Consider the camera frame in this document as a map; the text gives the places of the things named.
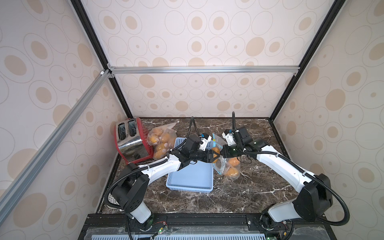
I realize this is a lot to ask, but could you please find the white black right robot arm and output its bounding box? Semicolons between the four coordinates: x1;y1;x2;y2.
221;115;351;229

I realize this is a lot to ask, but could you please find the light blue plastic basket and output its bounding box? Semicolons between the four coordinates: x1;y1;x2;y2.
166;138;214;193

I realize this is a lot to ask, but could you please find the clear zipper bag pink strip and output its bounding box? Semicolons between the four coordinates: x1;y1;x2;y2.
155;133;177;152
147;122;178;146

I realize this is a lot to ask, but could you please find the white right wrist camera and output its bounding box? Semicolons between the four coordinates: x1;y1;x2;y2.
222;129;236;146

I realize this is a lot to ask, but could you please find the silver aluminium rail left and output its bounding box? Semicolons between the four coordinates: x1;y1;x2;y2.
1;69;111;224

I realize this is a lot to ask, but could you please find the white perforated round object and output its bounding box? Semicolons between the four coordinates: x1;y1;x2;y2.
108;194;119;206

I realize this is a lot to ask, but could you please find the silver aluminium rail back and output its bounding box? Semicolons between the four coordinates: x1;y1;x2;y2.
110;66;300;75

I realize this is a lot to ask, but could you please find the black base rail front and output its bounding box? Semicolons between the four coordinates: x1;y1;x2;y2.
79;214;336;240

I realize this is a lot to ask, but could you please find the red and chrome toaster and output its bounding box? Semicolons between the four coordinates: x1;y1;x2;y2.
115;117;154;165

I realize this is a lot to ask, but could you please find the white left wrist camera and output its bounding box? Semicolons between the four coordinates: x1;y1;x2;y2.
199;133;212;151

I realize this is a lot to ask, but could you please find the clear zipper bag blue strip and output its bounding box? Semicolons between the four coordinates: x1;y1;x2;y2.
213;134;241;177

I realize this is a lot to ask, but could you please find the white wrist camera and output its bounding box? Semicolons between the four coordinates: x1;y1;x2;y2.
199;133;212;151
222;129;236;146

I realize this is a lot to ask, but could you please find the silver aluminium rail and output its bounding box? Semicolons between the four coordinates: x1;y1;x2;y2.
1;69;111;224
110;66;300;75

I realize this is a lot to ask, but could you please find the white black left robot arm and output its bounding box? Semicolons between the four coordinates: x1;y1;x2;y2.
103;117;220;224

